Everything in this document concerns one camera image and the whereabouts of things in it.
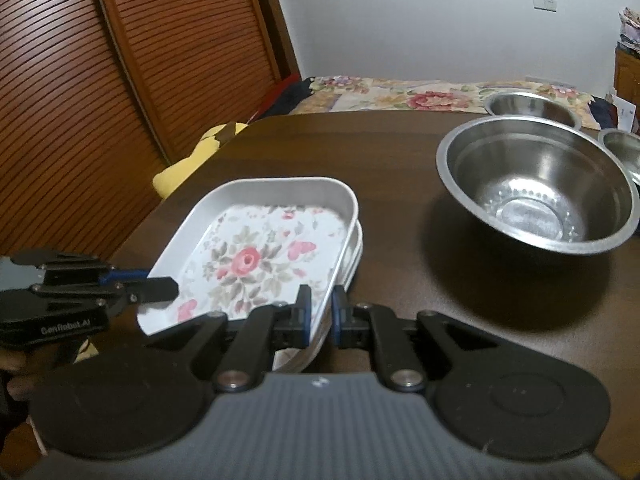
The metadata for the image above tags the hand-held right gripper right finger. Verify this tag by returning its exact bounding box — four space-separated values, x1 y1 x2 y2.
331 285 506 393

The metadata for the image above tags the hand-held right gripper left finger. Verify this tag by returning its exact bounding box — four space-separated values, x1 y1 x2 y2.
145 284 314 393

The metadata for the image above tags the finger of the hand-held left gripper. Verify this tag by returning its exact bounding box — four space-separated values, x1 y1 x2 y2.
99 267 151 285
107 276 180 307

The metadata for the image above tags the large stainless steel bowl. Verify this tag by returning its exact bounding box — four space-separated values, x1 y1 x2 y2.
436 115 640 257

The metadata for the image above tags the person's left hand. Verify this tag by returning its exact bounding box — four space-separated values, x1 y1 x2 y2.
0 347 76 404

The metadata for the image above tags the yellow plush toy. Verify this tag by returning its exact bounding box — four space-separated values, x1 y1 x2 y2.
152 121 250 200

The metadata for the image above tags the wooden louvred wardrobe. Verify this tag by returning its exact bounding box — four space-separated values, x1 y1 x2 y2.
0 0 302 262

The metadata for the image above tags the red and dark cloth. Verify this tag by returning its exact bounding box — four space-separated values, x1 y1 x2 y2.
249 72 314 122

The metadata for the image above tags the floral bed quilt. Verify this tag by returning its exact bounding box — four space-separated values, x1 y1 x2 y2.
290 75 602 129

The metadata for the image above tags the white paper bag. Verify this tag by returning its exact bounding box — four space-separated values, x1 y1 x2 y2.
607 92 640 136

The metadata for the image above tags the wooden sideboard cabinet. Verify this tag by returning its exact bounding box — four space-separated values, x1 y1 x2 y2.
613 45 640 111

